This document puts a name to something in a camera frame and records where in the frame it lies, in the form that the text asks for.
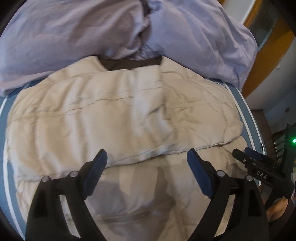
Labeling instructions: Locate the beige puffer jacket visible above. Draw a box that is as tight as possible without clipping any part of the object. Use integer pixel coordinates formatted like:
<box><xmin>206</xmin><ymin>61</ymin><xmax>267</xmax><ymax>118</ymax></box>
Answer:
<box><xmin>4</xmin><ymin>57</ymin><xmax>247</xmax><ymax>240</ymax></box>

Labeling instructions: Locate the person's right hand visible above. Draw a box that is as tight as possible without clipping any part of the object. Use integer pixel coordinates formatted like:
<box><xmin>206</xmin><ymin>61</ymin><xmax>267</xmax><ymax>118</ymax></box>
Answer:
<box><xmin>266</xmin><ymin>197</ymin><xmax>289</xmax><ymax>222</ymax></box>

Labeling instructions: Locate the blue white striped bedsheet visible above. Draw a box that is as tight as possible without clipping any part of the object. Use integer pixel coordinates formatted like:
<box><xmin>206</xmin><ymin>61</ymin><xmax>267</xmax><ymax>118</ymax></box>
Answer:
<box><xmin>1</xmin><ymin>79</ymin><xmax>267</xmax><ymax>240</ymax></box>

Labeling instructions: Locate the right lavender pillow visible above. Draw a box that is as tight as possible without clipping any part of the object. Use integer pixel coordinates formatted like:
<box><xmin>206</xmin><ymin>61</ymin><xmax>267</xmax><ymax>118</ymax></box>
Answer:
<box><xmin>137</xmin><ymin>1</ymin><xmax>257</xmax><ymax>89</ymax></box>

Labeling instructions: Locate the lavender pillow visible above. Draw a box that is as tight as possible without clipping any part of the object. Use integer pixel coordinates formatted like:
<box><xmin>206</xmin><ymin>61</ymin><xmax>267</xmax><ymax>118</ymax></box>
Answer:
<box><xmin>1</xmin><ymin>1</ymin><xmax>149</xmax><ymax>96</ymax></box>
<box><xmin>137</xmin><ymin>1</ymin><xmax>257</xmax><ymax>89</ymax></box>

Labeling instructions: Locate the left lavender pillow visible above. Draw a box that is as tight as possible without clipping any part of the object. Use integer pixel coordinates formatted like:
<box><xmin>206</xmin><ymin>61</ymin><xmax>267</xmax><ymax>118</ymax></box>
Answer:
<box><xmin>1</xmin><ymin>1</ymin><xmax>149</xmax><ymax>96</ymax></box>

